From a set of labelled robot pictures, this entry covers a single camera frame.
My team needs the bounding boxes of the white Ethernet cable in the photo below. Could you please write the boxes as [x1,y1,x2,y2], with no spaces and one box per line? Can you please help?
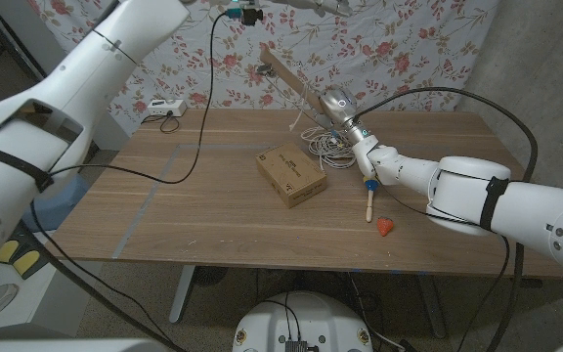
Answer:
[288,80,359,170]

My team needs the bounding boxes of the brown cardboard package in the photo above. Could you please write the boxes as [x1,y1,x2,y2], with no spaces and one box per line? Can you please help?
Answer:
[254,141,328,210]

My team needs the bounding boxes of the grey table leg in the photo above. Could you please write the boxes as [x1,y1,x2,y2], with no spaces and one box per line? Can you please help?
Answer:
[415,273,448,339]

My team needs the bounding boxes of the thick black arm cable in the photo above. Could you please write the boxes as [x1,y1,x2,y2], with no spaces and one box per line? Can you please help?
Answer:
[352,86,541,352]
[17,219,188,352]

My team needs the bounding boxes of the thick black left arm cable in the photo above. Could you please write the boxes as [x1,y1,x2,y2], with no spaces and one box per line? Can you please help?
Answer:
[17,219,188,352]

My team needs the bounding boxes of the white low cabinet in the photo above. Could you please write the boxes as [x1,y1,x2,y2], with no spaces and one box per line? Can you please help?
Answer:
[0,229,103,339]

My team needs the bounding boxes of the colourful striped wooden maraca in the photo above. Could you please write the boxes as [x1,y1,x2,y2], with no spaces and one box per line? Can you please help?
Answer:
[363,176,380,224]

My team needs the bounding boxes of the red toy strawberry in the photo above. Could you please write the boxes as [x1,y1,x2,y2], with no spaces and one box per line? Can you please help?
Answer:
[376,216,395,238]

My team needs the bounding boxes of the white power strip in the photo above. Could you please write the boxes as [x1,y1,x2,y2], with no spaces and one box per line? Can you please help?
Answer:
[147,99,188,118]

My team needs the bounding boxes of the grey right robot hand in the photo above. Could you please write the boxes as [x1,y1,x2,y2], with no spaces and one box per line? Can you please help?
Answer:
[316,85,379,147]

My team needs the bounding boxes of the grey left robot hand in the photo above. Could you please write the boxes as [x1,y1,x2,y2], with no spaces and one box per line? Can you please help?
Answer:
[183,0,354,26]

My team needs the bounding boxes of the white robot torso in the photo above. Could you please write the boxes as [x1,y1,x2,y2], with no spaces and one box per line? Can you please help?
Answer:
[232,291,374,352]

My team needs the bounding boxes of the wooden clip hanger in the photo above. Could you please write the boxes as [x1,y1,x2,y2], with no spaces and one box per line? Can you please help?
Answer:
[256,46,329,116]

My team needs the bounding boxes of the white table leg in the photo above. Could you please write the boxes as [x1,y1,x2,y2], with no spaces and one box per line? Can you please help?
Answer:
[168,265,197,325]

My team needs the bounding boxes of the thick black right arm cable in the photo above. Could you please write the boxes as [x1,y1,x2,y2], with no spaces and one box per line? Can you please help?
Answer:
[352,86,541,352]

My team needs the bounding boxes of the black power strip cord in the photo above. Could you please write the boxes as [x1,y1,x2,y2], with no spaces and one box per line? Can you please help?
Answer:
[140,110,181,135]

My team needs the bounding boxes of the floral backdrop cloth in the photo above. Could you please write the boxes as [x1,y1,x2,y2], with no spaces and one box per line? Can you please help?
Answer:
[26,0,500,137]

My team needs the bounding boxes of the blue plastic bin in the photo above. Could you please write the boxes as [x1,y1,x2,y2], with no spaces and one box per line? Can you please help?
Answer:
[31,173,91,232]

